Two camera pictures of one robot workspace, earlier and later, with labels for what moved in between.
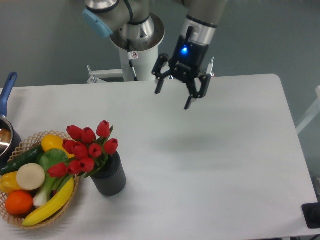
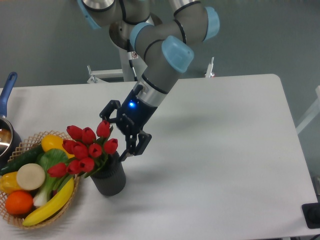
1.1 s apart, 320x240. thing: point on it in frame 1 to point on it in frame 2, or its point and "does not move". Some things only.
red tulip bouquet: (85, 152) does not move
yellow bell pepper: (8, 182) does not move
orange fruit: (18, 202) does not move
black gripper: (186, 64) to (132, 115)
